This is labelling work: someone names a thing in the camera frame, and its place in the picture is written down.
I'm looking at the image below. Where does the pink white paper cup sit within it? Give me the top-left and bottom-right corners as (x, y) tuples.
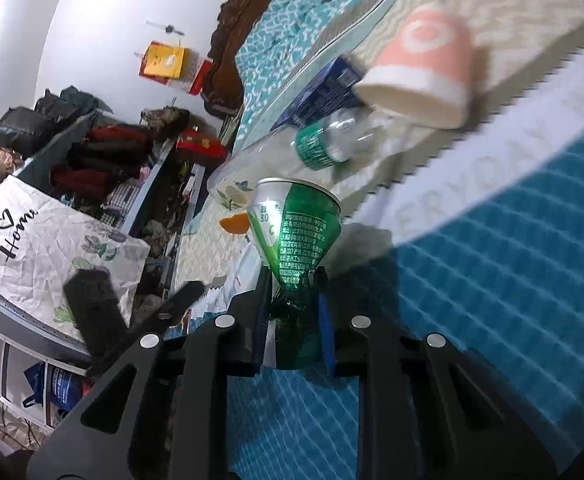
(353, 2), (475, 130)

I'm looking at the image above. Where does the brown patterned handbag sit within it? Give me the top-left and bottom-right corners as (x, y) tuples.
(139, 107), (190, 141)

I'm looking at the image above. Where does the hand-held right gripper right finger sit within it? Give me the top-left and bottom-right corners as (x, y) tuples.
(317, 266), (558, 480)

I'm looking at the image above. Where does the black padded bag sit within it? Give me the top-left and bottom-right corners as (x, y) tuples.
(0, 106), (55, 158)
(34, 87), (99, 122)

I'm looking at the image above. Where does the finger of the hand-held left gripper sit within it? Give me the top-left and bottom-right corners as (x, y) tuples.
(63, 268), (129, 363)
(131, 281), (206, 332)

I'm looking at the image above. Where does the carved dark wooden headboard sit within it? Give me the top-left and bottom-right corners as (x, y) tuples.
(199, 0), (308, 121)

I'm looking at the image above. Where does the clear bottle with green label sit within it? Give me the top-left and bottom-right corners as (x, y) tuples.
(292, 107), (398, 171)

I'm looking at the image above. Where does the blue white carton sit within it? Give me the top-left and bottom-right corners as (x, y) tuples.
(271, 56), (368, 128)

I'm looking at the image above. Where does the pile of red dark clothes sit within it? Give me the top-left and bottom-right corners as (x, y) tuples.
(49, 127), (155, 196)

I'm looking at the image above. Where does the red yellow wall calendar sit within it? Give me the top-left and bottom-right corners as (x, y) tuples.
(134, 42), (214, 96)

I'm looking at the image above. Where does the patterned teal beige bed sheet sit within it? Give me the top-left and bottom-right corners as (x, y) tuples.
(172, 0), (584, 480)

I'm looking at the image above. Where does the red gift box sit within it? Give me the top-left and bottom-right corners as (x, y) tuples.
(174, 127), (230, 168)

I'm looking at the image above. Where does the white floral printed cloth bag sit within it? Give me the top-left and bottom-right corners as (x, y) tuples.
(0, 175), (152, 346)

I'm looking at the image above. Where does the crushed green drink can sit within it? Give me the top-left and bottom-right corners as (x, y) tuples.
(247, 177), (343, 371)

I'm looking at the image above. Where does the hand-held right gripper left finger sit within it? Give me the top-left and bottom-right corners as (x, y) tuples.
(26, 266), (273, 480)

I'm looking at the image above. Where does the orange peel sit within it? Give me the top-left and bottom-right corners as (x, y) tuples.
(219, 212), (249, 235)

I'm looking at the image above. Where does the grey metal rack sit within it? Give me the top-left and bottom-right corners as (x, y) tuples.
(0, 110), (208, 361)

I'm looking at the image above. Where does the blue shopping bag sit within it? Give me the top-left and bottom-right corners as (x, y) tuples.
(22, 362), (90, 411)

